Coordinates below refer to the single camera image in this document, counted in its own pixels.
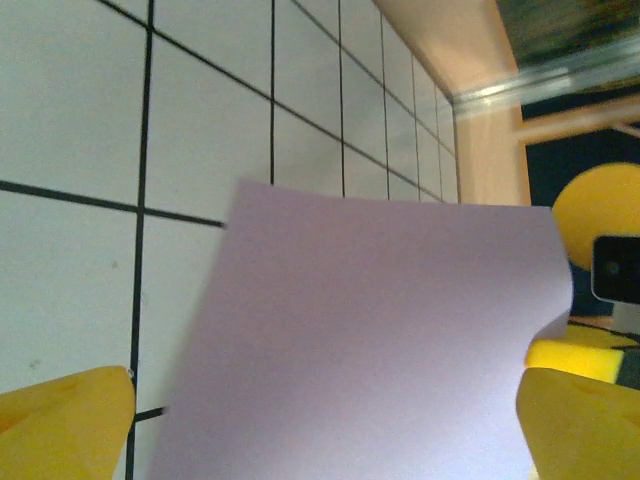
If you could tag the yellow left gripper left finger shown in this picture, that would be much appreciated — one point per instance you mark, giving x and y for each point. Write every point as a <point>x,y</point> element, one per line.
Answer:
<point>60,430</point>

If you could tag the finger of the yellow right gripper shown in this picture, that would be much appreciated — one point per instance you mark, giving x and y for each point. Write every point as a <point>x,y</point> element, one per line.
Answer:
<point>607,337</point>
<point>575,357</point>

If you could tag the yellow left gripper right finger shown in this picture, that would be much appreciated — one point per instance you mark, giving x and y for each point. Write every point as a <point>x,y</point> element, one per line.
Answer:
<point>585,435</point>

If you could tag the purple cloth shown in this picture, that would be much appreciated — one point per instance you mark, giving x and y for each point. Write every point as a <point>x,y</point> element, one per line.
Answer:
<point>350,325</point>

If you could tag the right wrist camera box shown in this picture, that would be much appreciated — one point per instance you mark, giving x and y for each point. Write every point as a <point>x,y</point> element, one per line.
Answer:
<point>617,267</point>

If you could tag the aluminium frame post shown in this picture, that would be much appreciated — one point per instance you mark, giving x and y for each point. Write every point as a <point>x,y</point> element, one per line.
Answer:
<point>500,90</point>

